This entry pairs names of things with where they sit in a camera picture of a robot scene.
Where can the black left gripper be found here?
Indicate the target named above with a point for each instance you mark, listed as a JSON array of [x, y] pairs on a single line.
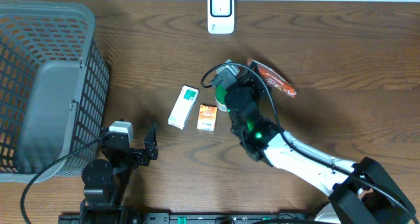
[[141, 158]]

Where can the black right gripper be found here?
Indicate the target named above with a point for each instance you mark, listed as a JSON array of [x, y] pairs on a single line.
[[253, 80]]

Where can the red snack bag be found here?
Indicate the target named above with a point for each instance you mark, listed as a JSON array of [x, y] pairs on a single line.
[[272, 78]]

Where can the green lid jar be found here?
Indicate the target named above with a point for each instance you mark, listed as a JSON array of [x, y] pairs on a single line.
[[220, 94]]

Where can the white green carton box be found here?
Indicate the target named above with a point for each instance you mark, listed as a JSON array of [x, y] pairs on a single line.
[[183, 106]]

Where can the small orange box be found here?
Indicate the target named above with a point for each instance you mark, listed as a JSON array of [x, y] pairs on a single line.
[[207, 118]]

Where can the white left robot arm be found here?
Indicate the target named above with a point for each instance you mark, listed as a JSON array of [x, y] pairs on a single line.
[[105, 180]]

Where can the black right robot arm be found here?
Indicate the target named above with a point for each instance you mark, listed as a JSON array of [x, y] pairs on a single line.
[[358, 192]]

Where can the grey plastic shopping basket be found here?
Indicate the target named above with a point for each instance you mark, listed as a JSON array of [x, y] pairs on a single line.
[[54, 84]]

